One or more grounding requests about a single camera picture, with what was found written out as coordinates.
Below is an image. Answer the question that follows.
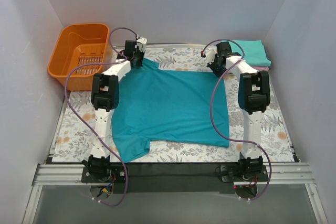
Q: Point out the teal t shirt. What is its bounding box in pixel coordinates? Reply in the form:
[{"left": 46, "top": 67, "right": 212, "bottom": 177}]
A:
[{"left": 111, "top": 59, "right": 229, "bottom": 163}]

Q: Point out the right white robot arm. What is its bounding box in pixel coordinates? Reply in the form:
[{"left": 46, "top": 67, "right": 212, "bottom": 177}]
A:
[{"left": 201, "top": 40, "right": 270, "bottom": 186}]

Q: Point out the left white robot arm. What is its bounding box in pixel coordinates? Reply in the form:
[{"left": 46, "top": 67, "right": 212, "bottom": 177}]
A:
[{"left": 83, "top": 37, "right": 148, "bottom": 182}]

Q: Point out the folded mint green shirt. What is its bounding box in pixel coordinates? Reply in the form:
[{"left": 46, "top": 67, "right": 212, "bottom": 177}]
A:
[{"left": 235, "top": 40, "right": 271, "bottom": 67}]

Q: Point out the folded pink shirt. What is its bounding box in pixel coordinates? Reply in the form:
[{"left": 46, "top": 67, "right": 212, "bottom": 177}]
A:
[{"left": 251, "top": 66, "right": 269, "bottom": 71}]

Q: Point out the orange plastic basket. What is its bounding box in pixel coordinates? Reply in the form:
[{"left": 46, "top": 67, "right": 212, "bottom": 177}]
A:
[{"left": 47, "top": 23, "right": 112, "bottom": 91}]

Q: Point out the floral table mat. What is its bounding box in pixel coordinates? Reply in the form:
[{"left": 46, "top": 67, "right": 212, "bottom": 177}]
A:
[{"left": 50, "top": 45, "right": 294, "bottom": 163}]

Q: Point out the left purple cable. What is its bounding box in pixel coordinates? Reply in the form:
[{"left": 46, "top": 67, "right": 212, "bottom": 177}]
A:
[{"left": 64, "top": 27, "right": 140, "bottom": 206}]

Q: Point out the purple cable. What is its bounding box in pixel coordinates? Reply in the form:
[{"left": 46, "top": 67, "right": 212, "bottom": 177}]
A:
[
  {"left": 64, "top": 27, "right": 140, "bottom": 206},
  {"left": 202, "top": 39, "right": 272, "bottom": 201}
]

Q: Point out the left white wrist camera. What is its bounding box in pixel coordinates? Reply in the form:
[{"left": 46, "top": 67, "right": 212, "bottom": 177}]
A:
[{"left": 136, "top": 37, "right": 148, "bottom": 52}]

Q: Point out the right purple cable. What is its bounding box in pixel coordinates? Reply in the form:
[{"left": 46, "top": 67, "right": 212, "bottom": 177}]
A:
[{"left": 202, "top": 39, "right": 272, "bottom": 201}]

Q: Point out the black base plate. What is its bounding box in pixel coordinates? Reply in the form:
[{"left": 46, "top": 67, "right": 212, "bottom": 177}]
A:
[{"left": 80, "top": 163, "right": 268, "bottom": 194}]

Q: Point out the aluminium frame rail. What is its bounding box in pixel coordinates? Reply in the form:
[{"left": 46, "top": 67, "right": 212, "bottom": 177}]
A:
[{"left": 23, "top": 162, "right": 328, "bottom": 223}]

